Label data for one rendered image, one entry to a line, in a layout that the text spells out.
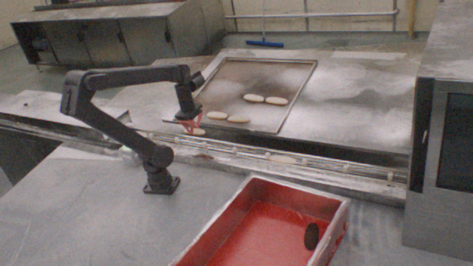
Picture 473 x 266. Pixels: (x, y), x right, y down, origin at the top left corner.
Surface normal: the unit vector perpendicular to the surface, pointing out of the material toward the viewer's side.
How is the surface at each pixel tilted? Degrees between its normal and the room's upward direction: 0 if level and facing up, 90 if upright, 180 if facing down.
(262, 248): 0
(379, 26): 90
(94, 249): 0
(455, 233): 90
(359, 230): 0
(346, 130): 10
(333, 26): 90
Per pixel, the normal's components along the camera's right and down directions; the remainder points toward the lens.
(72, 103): -0.53, -0.04
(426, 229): -0.47, 0.53
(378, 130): -0.25, -0.73
